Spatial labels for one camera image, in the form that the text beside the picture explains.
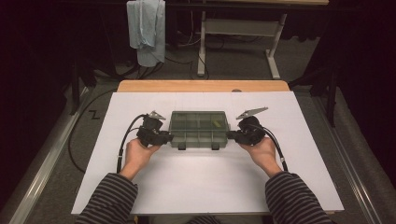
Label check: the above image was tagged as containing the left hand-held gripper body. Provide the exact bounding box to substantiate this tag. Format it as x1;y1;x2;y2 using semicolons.
135;109;166;148

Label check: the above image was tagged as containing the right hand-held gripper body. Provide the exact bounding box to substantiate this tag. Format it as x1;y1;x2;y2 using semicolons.
234;106;270;147

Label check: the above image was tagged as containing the grey plastic compartment box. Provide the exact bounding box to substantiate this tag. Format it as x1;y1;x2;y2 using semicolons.
168;110;232;151

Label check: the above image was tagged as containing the person's right hand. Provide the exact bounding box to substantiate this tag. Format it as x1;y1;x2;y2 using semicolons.
238;135;283;179

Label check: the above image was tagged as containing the person's left hand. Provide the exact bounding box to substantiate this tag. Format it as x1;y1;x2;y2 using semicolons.
120;137;162;180

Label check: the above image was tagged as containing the white table sheet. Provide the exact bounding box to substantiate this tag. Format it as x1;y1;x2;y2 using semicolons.
70;91;346;217

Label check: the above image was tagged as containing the black metal stand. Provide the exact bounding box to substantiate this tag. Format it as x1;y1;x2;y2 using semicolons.
69;57;98;117
287;65;340;128

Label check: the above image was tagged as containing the person's striped clothing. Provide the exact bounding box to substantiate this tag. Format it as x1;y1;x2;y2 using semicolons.
186;215;224;224

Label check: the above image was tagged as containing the light blue hanging cloth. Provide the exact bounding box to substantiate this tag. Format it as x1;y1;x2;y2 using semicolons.
126;0;166;68

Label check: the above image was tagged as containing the left hand-held gripper black cable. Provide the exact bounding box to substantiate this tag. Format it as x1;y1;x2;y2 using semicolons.
115;113;148;175

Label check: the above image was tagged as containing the hand-held gripper black cable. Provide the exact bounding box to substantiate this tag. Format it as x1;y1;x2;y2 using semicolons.
247;123;290;173
115;113;148;175

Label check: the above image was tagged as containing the right hand-held gripper black cable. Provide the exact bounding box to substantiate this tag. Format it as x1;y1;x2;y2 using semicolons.
247;123;290;173

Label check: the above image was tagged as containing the black floor cable bundle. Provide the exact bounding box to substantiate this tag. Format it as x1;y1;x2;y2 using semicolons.
92;60;165;81

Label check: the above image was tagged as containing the long black floor cable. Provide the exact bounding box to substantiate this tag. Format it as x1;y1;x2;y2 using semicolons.
67;88;119;175

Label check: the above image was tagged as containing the metal floor rail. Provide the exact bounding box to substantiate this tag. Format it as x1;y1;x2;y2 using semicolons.
312;95;388;224
0;86;92;224

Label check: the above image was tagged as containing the white metal desk frame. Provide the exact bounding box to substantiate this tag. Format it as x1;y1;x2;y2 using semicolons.
196;10;289;80

